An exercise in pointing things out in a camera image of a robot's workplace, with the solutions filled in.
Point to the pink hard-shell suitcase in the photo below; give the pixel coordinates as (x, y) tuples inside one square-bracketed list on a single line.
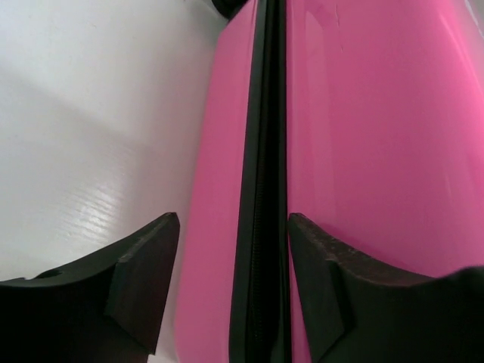
[(364, 116)]

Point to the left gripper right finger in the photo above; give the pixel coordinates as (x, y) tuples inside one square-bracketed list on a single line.
[(356, 308)]

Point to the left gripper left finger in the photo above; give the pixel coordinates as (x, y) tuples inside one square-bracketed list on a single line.
[(104, 307)]

